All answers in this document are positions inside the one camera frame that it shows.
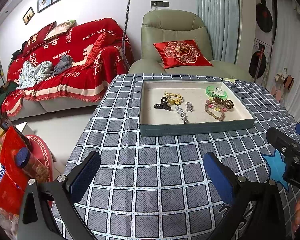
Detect pink bead bracelet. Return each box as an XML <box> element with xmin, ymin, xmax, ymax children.
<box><xmin>206</xmin><ymin>102</ymin><xmax>228</xmax><ymax>113</ymax></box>

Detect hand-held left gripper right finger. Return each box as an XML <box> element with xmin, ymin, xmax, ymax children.
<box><xmin>203</xmin><ymin>152</ymin><xmax>288</xmax><ymax>240</ymax></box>

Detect red mop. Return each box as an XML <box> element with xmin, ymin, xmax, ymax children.
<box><xmin>255</xmin><ymin>51</ymin><xmax>264</xmax><ymax>79</ymax></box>

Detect yellow hair tie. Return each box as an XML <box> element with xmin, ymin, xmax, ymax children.
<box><xmin>164</xmin><ymin>92</ymin><xmax>184</xmax><ymax>106</ymax></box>

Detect green bangle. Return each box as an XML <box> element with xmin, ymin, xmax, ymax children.
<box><xmin>206</xmin><ymin>85</ymin><xmax>228</xmax><ymax>99</ymax></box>

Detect red embroidered cushion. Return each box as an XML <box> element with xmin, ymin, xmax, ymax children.
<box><xmin>153</xmin><ymin>39</ymin><xmax>214</xmax><ymax>70</ymax></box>

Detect blue star sticker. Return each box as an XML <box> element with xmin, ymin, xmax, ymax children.
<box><xmin>262</xmin><ymin>149</ymin><xmax>291</xmax><ymax>192</ymax></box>

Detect white side table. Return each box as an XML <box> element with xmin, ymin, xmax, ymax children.
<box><xmin>14</xmin><ymin>121</ymin><xmax>28</xmax><ymax>133</ymax></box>

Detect black claw hair clip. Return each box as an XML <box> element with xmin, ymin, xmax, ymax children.
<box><xmin>153</xmin><ymin>96</ymin><xmax>173</xmax><ymax>111</ymax></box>

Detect grey garment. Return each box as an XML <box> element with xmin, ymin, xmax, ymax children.
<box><xmin>52</xmin><ymin>55</ymin><xmax>74</xmax><ymax>76</ymax></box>

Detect red lettered pillow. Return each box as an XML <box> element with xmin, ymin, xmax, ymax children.
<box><xmin>21</xmin><ymin>21</ymin><xmax>58</xmax><ymax>56</ymax></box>

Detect white washing machine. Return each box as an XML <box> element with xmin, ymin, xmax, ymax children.
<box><xmin>249</xmin><ymin>39</ymin><xmax>272</xmax><ymax>81</ymax></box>

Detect dark green cloth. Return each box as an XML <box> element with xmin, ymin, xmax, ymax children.
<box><xmin>0</xmin><ymin>81</ymin><xmax>19</xmax><ymax>121</ymax></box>

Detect small black framed photo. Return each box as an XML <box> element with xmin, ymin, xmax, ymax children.
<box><xmin>22</xmin><ymin>7</ymin><xmax>35</xmax><ymax>25</ymax></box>

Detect red covered sofa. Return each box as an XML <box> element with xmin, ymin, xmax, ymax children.
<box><xmin>0</xmin><ymin>18</ymin><xmax>135</xmax><ymax>121</ymax></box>

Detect gooseneck phone stand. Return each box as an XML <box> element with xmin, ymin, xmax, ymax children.
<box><xmin>121</xmin><ymin>0</ymin><xmax>142</xmax><ymax>68</ymax></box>

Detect light blue clothes pile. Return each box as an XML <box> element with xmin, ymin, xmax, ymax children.
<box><xmin>19</xmin><ymin>60</ymin><xmax>53</xmax><ymax>89</ymax></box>

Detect red satin pillow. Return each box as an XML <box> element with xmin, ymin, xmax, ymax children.
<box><xmin>81</xmin><ymin>31</ymin><xmax>117</xmax><ymax>71</ymax></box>

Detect photo print pillow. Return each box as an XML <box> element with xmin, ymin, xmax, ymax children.
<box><xmin>44</xmin><ymin>19</ymin><xmax>77</xmax><ymax>41</ymax></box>

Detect brown spiral hair tie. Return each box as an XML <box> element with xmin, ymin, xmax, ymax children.
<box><xmin>213</xmin><ymin>96</ymin><xmax>234</xmax><ymax>111</ymax></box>

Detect red round patterned box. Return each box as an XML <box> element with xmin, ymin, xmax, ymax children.
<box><xmin>22</xmin><ymin>134</ymin><xmax>54</xmax><ymax>183</ymax></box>

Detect hanging pink slippers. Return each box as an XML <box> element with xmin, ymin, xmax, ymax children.
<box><xmin>271</xmin><ymin>67</ymin><xmax>296</xmax><ymax>99</ymax></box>

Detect light green leather armchair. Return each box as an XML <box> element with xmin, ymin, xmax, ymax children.
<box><xmin>127</xmin><ymin>10</ymin><xmax>254</xmax><ymax>83</ymax></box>

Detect braided rope bracelet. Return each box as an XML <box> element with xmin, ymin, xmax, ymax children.
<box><xmin>204</xmin><ymin>100</ymin><xmax>227</xmax><ymax>121</ymax></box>

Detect grey sofa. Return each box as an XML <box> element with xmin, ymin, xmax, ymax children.
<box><xmin>20</xmin><ymin>94</ymin><xmax>103</xmax><ymax>121</ymax></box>

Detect grey-green jewelry tray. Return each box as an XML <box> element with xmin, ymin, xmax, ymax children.
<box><xmin>139</xmin><ymin>79</ymin><xmax>256</xmax><ymax>138</ymax></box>

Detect blue lidded snack jar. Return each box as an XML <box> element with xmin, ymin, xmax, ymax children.
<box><xmin>14</xmin><ymin>147</ymin><xmax>51</xmax><ymax>183</ymax></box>

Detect white stacked dryer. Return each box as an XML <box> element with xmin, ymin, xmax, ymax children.
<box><xmin>254</xmin><ymin>0</ymin><xmax>276</xmax><ymax>46</ymax></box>

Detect pale blue curtain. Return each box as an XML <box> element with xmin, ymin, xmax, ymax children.
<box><xmin>196</xmin><ymin>0</ymin><xmax>241</xmax><ymax>64</ymax></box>

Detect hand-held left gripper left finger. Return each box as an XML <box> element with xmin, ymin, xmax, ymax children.
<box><xmin>16</xmin><ymin>151</ymin><xmax>102</xmax><ymax>240</ymax></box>

